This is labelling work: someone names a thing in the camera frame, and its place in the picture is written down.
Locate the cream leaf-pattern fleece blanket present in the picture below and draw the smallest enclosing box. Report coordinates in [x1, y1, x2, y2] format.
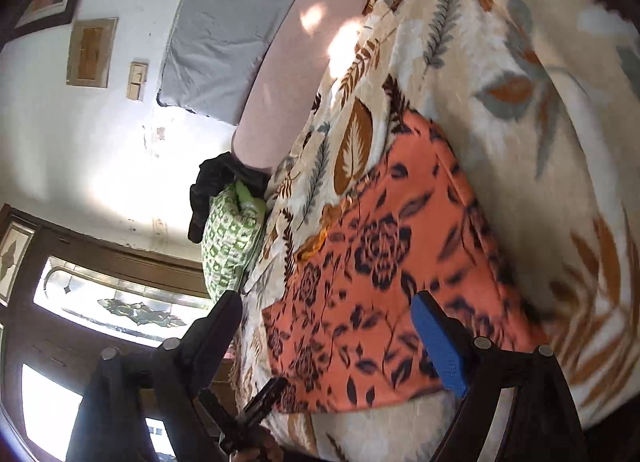
[234, 0, 639, 461]

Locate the orange floral garment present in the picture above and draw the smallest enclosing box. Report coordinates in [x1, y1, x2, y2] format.
[262, 111, 544, 413]

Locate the pink bed headboard cushion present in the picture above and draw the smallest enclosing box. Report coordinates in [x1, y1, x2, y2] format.
[231, 0, 367, 172]

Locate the beige wall switch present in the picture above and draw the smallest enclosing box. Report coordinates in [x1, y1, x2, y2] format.
[126, 61, 149, 101]

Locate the grey pillow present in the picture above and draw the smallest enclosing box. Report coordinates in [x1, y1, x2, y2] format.
[156, 0, 295, 126]

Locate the brown wooden window frame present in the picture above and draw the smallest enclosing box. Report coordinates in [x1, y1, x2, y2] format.
[1, 205, 213, 461]

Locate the black clothing item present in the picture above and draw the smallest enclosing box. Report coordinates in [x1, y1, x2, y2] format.
[188, 152, 270, 244]

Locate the right hand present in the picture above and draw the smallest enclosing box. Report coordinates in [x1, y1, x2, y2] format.
[229, 430, 284, 462]

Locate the green white patterned pillow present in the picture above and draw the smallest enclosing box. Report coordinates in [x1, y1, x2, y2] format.
[201, 180, 266, 303]

